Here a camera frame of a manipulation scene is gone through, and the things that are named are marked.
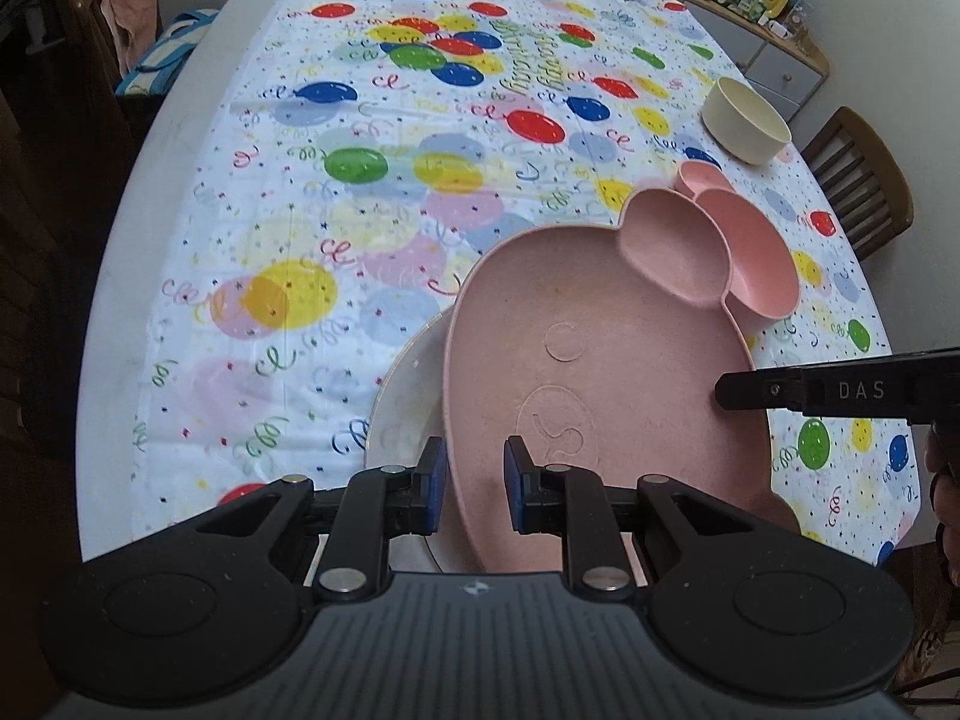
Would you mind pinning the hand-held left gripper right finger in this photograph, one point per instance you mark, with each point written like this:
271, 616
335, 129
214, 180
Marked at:
514, 484

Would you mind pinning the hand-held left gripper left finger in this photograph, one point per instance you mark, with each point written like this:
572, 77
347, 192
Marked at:
436, 484

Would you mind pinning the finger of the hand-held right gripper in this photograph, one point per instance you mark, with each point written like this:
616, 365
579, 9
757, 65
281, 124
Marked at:
757, 390

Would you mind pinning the large white plate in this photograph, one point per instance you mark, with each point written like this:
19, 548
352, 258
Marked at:
409, 405

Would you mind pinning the pink pig-shaped plate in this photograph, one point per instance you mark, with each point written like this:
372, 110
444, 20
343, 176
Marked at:
600, 330

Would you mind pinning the small pink bowl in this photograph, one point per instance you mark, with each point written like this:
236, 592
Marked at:
697, 180

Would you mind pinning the cream bowl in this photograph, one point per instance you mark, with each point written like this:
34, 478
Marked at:
750, 135

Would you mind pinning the person's right hand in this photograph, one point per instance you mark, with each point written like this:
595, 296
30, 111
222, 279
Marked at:
946, 495

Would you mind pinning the brown slatted wooden chair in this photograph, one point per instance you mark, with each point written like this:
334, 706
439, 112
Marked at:
862, 180

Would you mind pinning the balloon print tablecloth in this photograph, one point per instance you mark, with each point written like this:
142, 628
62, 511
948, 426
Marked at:
300, 202

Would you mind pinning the white drawer cabinet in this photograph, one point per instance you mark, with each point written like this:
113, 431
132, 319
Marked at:
780, 71

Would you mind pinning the blue striped bag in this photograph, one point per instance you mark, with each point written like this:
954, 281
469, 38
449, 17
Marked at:
165, 52

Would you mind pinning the pink towel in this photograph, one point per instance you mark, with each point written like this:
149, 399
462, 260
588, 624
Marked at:
131, 0

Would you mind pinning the wooden chair with towel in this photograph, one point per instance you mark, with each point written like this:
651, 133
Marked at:
86, 7

